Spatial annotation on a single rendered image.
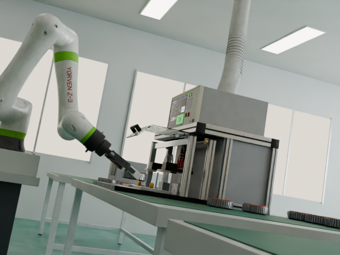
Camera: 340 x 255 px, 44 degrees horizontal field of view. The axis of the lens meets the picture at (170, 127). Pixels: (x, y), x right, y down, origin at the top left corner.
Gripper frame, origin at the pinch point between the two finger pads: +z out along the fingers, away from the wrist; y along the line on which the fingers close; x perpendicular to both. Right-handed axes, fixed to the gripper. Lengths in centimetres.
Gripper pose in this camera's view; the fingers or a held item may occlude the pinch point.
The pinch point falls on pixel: (133, 174)
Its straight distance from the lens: 190.8
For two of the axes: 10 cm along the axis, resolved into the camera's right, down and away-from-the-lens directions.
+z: 7.3, 6.6, 1.8
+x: 6.1, -7.5, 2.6
